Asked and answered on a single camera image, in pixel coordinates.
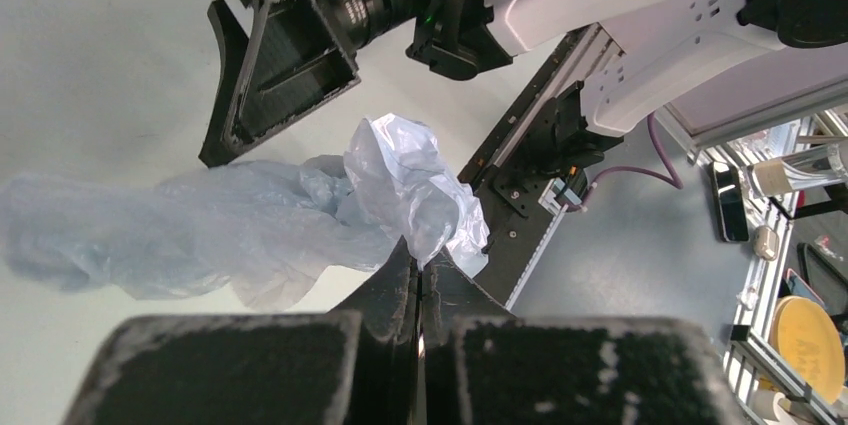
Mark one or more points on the black smartphone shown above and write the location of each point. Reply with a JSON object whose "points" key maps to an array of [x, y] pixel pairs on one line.
{"points": [[731, 218]]}

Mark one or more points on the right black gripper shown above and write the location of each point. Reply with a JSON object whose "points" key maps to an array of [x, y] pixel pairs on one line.
{"points": [[296, 57]]}

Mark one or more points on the light blue plastic trash bag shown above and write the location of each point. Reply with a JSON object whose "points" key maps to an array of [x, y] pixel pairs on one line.
{"points": [[267, 229]]}

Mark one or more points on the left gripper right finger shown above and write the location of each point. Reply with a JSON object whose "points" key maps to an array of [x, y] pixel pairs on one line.
{"points": [[484, 365]]}

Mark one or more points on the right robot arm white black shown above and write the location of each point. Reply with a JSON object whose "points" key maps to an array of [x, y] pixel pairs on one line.
{"points": [[670, 46]]}

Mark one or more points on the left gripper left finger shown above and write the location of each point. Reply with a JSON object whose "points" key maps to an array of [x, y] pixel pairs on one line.
{"points": [[351, 365]]}

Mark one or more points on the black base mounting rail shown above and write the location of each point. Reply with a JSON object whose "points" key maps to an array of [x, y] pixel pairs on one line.
{"points": [[531, 168]]}

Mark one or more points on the yellow round disc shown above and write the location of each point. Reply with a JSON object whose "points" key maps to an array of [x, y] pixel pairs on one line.
{"points": [[804, 335]]}

